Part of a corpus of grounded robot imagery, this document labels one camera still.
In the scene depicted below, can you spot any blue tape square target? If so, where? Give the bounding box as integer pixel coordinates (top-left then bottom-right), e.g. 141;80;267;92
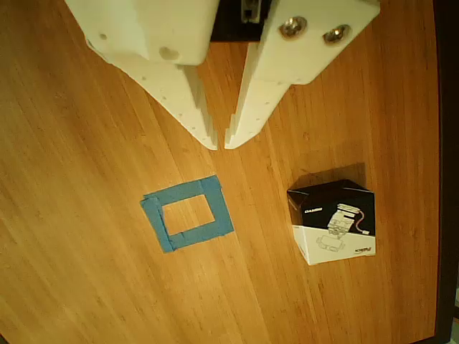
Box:
140;174;235;254

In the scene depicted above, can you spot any black and white cardboard box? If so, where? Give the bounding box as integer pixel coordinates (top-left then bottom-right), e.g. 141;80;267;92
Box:
286;178;378;267

